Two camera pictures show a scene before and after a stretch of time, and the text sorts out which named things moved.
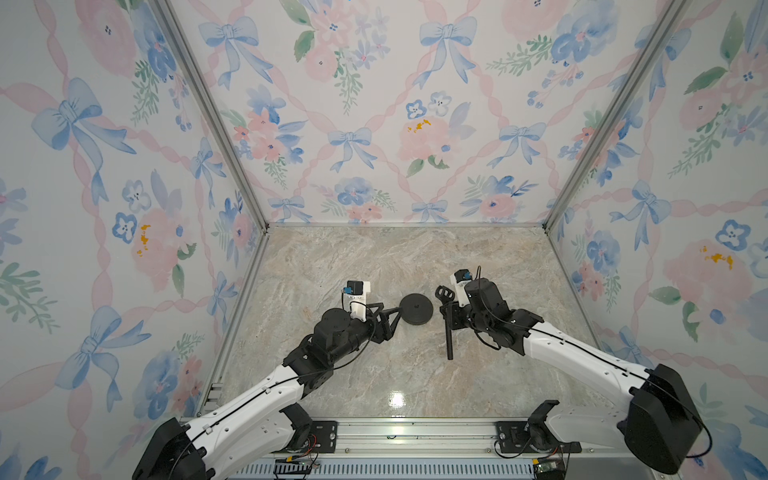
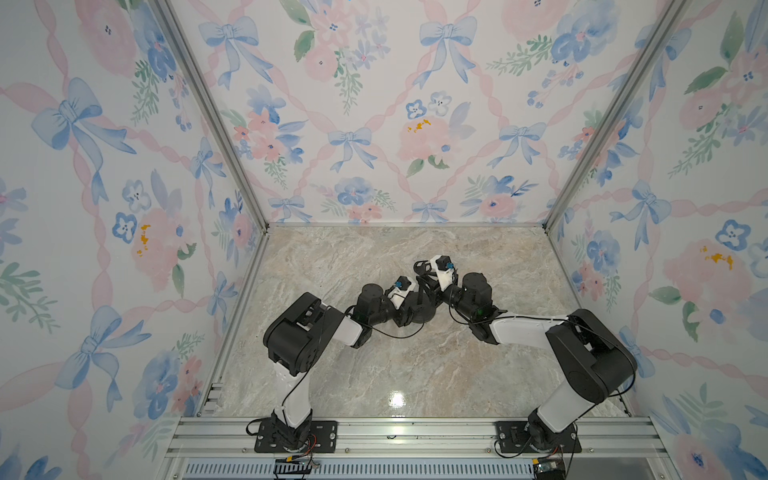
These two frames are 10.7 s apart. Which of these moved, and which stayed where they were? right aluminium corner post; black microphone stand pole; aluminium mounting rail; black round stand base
Moved: black microphone stand pole
Stayed: aluminium mounting rail; black round stand base; right aluminium corner post
